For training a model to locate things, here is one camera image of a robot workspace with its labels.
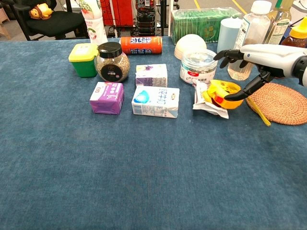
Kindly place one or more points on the orange plush toy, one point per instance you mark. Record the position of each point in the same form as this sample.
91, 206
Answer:
40, 10

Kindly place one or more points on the light blue plastic cup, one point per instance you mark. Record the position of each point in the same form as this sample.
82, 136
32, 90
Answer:
226, 36

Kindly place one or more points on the black office chair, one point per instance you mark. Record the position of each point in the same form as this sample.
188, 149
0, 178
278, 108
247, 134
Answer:
55, 24

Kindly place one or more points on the upturned beige bowl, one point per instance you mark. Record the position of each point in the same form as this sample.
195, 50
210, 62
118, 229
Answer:
189, 44

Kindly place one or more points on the yellow green plastic container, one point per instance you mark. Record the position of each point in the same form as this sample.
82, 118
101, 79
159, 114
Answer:
82, 64

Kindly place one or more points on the white blue milk carton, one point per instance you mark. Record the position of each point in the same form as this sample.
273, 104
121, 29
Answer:
156, 100

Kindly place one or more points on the round woven rattan coaster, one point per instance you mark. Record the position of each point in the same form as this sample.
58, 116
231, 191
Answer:
283, 107

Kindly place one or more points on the honey bottle yellow cap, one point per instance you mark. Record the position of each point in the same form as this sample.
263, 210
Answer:
296, 36

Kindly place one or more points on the dark tea bottle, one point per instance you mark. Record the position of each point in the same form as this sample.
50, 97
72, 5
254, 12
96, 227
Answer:
146, 24

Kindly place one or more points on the glass seed jar black lid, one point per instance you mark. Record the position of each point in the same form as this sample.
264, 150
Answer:
112, 67

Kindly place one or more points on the yellow oil bottle white cap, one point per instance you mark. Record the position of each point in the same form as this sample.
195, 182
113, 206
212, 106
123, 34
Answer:
280, 26

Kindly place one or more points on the purple white tissue pack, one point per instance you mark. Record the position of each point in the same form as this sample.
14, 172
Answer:
106, 98

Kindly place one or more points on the white lidded plastic jar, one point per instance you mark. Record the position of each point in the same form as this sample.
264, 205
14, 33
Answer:
196, 69

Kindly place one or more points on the small purple white drink carton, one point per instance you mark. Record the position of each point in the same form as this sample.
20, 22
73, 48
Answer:
151, 75

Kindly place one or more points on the blue table mat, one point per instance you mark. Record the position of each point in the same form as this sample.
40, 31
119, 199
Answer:
120, 179

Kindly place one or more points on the clear bottle white cap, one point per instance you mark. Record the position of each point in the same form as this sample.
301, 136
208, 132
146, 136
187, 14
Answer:
251, 28

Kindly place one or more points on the white drink bottle yellow cap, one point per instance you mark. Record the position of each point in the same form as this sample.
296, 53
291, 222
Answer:
93, 19

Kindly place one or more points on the red cabinet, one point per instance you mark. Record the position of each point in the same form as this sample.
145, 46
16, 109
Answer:
120, 12

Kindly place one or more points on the black tripod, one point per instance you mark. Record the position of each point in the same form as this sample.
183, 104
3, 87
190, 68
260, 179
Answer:
163, 19

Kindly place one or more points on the white snack packet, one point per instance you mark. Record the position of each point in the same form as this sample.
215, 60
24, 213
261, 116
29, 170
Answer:
202, 105

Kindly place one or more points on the light wooden furniture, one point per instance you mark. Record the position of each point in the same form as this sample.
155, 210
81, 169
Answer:
3, 28

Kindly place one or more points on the orange Arctic Ocean can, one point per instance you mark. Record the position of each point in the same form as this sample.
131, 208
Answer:
141, 45

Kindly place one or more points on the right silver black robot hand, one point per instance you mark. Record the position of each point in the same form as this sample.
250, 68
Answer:
271, 57

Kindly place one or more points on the clear box of green packets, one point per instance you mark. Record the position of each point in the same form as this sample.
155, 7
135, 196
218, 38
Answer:
196, 26

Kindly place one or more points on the yellow plastic toy with strap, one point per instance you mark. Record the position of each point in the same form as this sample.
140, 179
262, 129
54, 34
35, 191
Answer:
216, 91

